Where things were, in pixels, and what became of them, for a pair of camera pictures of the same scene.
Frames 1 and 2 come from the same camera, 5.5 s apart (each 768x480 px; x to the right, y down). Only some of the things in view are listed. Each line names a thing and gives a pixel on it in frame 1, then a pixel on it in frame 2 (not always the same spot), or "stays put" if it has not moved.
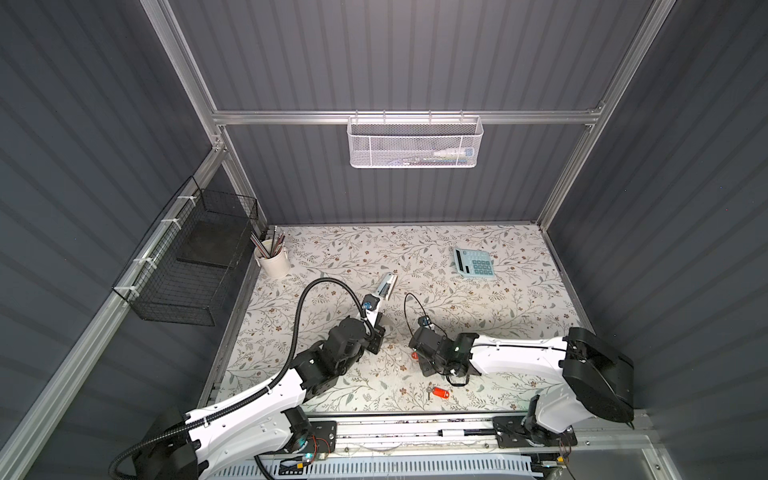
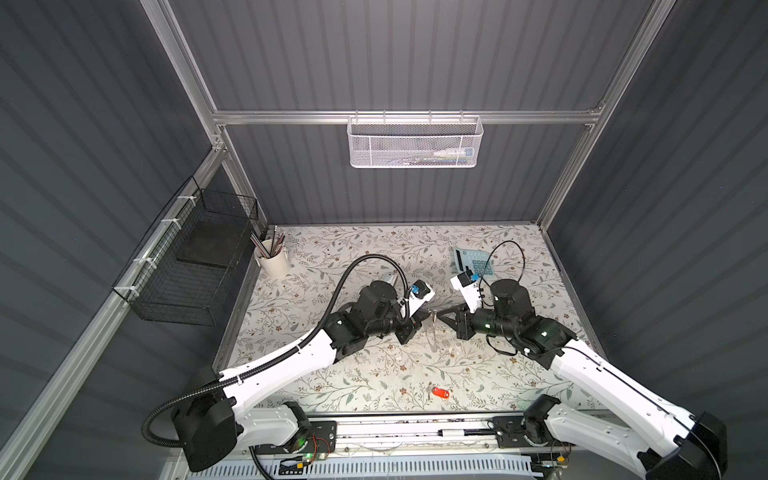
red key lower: x=440 y=393 stays put
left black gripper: x=375 y=337 to x=411 y=325
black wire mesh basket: x=181 y=272 stays put
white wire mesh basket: x=414 y=142 stays put
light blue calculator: x=474 y=263 stays put
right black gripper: x=425 y=369 to x=459 y=322
